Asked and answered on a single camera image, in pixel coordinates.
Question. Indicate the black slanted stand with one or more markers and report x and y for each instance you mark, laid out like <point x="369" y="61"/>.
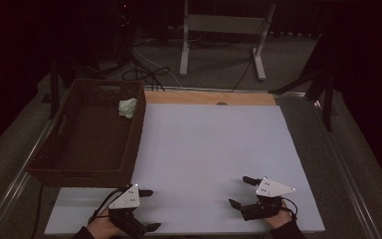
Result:
<point x="327" y="99"/>

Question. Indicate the wooden board strip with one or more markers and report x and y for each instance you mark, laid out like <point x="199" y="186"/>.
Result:
<point x="209" y="98"/>

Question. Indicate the white metal stand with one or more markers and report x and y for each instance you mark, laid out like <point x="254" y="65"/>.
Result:
<point x="225" y="24"/>

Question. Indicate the black tripod stand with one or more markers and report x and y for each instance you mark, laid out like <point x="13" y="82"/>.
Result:
<point x="53" y="89"/>

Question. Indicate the metal frame rail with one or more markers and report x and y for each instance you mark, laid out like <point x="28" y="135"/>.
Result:
<point x="16" y="186"/>
<point x="344" y="172"/>

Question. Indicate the person's left hand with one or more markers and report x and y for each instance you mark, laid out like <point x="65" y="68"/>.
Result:
<point x="101" y="225"/>

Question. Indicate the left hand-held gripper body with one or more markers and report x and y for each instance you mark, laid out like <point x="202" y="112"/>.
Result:
<point x="127" y="199"/>

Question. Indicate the brown woven basket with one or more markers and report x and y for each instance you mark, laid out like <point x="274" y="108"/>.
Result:
<point x="93" y="139"/>

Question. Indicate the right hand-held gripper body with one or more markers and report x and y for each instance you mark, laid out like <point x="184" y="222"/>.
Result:
<point x="272" y="188"/>

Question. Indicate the dark equipment tower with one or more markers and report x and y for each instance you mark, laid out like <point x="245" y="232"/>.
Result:
<point x="124" y="30"/>

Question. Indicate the person's right hand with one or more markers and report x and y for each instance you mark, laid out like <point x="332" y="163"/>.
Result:
<point x="278" y="219"/>

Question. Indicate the white-green cloth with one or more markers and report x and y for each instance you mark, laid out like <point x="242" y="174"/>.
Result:
<point x="128" y="107"/>

